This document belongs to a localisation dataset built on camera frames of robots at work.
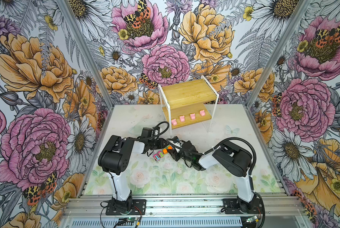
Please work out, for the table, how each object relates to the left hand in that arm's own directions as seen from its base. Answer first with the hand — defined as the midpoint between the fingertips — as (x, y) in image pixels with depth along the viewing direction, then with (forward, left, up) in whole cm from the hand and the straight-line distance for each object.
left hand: (168, 146), depth 97 cm
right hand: (-3, -2, 0) cm, 4 cm away
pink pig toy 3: (+10, -9, +18) cm, 22 cm away
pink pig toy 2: (+11, -16, +17) cm, 26 cm away
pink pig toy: (+15, -23, +17) cm, 32 cm away
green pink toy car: (-7, +4, +3) cm, 9 cm away
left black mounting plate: (-35, +15, +1) cm, 38 cm away
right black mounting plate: (-35, -33, +1) cm, 48 cm away
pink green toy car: (-8, +6, +2) cm, 11 cm away
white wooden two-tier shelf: (+8, -11, +32) cm, 35 cm away
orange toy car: (-4, +2, +3) cm, 6 cm away
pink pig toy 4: (+6, -4, +18) cm, 20 cm away
